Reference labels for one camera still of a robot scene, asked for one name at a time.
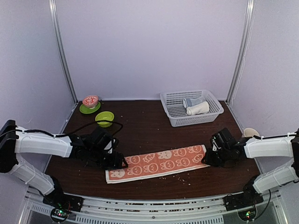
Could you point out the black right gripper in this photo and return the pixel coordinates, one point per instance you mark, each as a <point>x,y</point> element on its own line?
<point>208,159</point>

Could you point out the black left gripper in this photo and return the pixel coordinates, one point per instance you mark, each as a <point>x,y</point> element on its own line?
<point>115,163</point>

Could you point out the orange patterned towel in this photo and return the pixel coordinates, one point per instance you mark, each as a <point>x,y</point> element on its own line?
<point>158,164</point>

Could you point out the white towel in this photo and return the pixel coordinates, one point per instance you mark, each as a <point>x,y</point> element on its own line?
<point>198,109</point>

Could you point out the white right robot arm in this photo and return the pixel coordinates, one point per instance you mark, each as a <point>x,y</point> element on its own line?
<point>285,147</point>

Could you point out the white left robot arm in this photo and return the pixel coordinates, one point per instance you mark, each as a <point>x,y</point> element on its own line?
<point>16,141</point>

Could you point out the green bowl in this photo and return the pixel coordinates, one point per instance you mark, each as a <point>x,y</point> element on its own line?
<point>104,119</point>

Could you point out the green plate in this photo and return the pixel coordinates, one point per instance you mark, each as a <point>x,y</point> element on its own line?
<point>86,110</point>

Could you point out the rolled grey towel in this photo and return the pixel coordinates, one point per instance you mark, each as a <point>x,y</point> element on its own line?
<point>189,102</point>

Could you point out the red patterned bowl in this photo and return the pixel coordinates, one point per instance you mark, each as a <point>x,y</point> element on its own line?
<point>90,101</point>

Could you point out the white plastic basket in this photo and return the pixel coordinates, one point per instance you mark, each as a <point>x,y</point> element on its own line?
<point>185,108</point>

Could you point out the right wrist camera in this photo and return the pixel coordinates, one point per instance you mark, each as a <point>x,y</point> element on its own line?
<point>222,140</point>

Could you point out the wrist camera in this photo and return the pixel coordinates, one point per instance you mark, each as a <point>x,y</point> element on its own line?
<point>222,140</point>
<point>101,140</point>

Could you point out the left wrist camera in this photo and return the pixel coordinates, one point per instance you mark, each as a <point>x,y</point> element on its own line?
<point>101,140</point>

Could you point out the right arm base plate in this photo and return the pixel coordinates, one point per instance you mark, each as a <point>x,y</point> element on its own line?
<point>238,201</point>

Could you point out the aluminium front rail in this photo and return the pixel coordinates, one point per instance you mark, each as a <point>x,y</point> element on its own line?
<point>205,210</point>

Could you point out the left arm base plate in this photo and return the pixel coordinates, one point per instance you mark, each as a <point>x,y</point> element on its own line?
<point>67,202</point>

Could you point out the right aluminium post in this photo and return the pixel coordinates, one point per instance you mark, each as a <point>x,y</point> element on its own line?
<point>242,51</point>

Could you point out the aluminium post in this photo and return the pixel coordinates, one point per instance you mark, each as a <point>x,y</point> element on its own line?
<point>242,51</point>
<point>62,55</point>

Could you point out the left aluminium post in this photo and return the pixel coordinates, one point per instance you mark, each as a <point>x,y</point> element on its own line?
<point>62,55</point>

